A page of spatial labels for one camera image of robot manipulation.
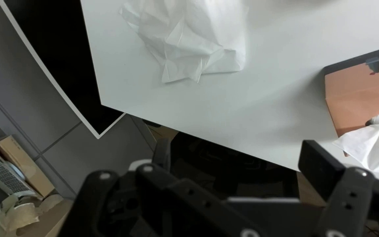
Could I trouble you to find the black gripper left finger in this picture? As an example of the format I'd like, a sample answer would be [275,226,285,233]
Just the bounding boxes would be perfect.
[59,162,261,237]

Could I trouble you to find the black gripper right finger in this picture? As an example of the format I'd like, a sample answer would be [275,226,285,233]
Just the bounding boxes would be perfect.
[298,138,379,237]

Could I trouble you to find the white tissue piece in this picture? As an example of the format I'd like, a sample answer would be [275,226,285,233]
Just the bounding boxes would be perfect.
[337,109,379,181]

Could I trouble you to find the salmon tissue box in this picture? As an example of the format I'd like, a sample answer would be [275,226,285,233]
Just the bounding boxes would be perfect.
[323,42,379,138]

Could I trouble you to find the open cardboard box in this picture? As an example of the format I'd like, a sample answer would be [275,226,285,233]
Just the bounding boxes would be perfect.
[0,192,75,237]

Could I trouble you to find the crumpled white tissue pile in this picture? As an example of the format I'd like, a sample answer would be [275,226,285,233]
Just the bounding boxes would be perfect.
[119,0,249,85]

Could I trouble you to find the flat cardboard piece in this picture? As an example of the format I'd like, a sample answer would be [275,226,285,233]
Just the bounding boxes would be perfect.
[0,134,56,198]

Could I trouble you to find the gray ribbed flat object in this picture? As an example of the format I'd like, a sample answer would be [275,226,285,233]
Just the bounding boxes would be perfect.
[0,154,37,201]

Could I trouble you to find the black screen with white frame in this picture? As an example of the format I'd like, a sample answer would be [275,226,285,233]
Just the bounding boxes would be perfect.
[0,0,128,140]

